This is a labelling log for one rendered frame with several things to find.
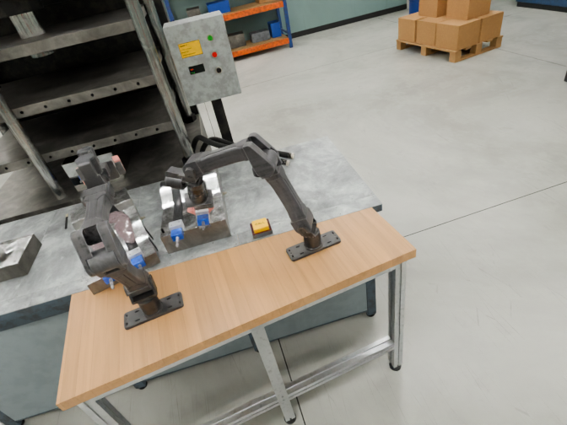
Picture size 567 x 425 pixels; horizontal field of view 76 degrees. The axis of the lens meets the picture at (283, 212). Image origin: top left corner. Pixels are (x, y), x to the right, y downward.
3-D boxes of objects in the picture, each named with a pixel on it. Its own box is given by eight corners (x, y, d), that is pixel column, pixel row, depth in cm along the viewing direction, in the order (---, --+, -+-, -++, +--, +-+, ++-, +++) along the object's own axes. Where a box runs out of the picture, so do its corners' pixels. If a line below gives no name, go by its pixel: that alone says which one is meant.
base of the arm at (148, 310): (114, 300, 119) (114, 316, 114) (173, 277, 123) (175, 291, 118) (125, 314, 124) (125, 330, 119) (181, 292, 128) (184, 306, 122)
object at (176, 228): (186, 250, 136) (181, 239, 132) (173, 254, 135) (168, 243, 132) (186, 229, 146) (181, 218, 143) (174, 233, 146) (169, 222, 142)
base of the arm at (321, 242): (281, 234, 131) (288, 246, 125) (331, 215, 134) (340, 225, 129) (285, 250, 135) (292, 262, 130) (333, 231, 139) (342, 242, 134)
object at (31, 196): (207, 174, 208) (204, 164, 204) (-25, 237, 198) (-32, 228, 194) (201, 121, 275) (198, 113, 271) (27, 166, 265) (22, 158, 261)
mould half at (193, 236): (231, 236, 148) (222, 210, 139) (168, 254, 145) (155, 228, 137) (220, 176, 187) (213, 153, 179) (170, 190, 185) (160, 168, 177)
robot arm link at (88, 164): (69, 158, 111) (64, 175, 101) (98, 150, 112) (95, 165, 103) (88, 190, 118) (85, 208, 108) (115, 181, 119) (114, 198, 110)
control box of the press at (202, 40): (278, 238, 264) (223, 14, 176) (238, 249, 262) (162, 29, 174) (272, 220, 282) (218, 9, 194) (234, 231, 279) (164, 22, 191)
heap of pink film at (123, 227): (139, 239, 146) (132, 225, 142) (95, 260, 141) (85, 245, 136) (128, 211, 166) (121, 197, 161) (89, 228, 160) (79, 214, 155)
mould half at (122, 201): (160, 262, 142) (149, 241, 136) (94, 295, 134) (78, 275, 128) (135, 206, 179) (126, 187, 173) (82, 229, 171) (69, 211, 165)
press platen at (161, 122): (175, 129, 199) (171, 121, 196) (-30, 182, 191) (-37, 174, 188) (175, 89, 258) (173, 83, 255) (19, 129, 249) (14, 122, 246)
